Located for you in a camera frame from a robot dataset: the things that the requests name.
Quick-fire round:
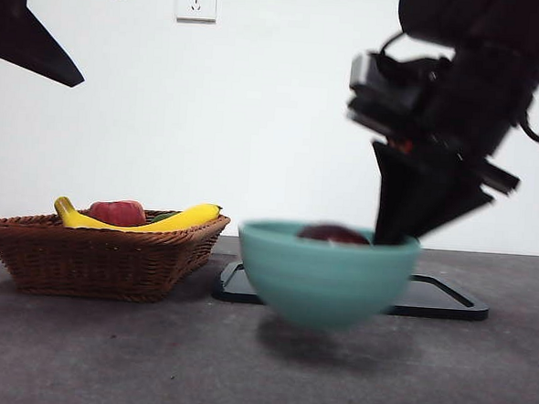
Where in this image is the yellow banana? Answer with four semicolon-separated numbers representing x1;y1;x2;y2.
52;194;224;239

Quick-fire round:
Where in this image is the black rectangular tray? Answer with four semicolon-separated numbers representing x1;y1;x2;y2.
211;259;492;323

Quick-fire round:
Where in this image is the brown wicker basket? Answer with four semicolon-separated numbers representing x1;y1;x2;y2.
0;200;231;308

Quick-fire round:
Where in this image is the red apple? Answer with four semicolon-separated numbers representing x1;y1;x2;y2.
87;197;148;228

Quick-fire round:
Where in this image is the dark purple plum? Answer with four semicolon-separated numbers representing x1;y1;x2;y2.
296;221;373;247

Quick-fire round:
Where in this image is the green vegetable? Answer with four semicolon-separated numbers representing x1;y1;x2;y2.
151;209;179;225

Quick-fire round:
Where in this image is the white wall socket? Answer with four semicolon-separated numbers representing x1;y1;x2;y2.
174;0;217;25

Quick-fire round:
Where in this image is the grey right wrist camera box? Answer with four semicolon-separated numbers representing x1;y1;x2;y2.
346;50;449;114

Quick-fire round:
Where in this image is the teal ribbed bowl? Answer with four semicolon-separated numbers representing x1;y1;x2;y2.
233;217;424;336

